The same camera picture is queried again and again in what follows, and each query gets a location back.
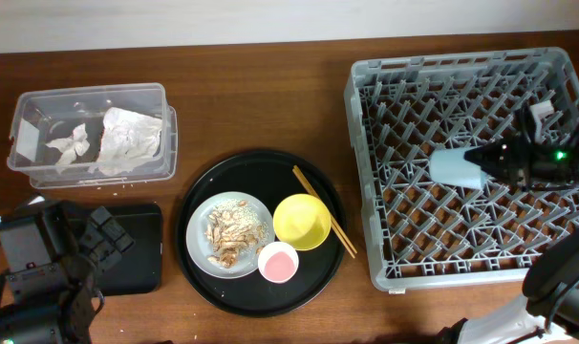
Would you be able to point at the pink plastic cup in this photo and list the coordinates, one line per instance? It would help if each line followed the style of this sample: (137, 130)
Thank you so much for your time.
(278, 262)

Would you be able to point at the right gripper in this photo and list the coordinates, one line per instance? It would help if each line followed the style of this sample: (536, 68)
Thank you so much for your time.
(511, 166)

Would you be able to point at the grey plate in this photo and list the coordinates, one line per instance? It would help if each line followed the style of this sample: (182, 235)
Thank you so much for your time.
(199, 249)

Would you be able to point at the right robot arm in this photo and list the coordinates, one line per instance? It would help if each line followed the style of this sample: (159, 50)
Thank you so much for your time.
(548, 307)

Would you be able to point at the black rectangular tray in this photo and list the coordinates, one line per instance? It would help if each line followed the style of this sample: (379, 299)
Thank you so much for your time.
(139, 270)

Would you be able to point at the yellow plastic bowl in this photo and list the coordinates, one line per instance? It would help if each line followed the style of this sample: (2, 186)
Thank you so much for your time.
(302, 221)

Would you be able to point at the clear plastic waste bin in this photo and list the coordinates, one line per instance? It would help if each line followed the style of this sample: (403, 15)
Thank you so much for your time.
(42, 116)

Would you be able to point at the gold snack wrapper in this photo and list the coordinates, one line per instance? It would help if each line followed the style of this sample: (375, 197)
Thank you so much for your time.
(76, 145)

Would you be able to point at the food scraps pile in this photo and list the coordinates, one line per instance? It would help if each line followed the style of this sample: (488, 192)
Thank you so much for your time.
(234, 229)

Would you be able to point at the grey dishwasher rack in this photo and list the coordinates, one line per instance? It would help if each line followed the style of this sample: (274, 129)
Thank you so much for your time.
(421, 234)

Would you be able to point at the white napkin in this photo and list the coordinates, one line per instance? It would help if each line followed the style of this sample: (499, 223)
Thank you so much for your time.
(129, 139)

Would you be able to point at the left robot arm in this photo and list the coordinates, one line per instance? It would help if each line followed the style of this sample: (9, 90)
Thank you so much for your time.
(56, 319)

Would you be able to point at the blue plastic cup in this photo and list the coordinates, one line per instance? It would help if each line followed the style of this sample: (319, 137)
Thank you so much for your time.
(448, 166)

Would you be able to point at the round black serving tray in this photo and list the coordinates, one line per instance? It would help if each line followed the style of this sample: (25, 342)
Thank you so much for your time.
(266, 175)

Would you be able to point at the wooden chopstick lower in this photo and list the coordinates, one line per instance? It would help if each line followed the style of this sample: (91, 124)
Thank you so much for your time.
(335, 225)

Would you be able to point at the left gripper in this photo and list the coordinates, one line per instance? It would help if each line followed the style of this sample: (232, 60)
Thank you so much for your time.
(93, 238)

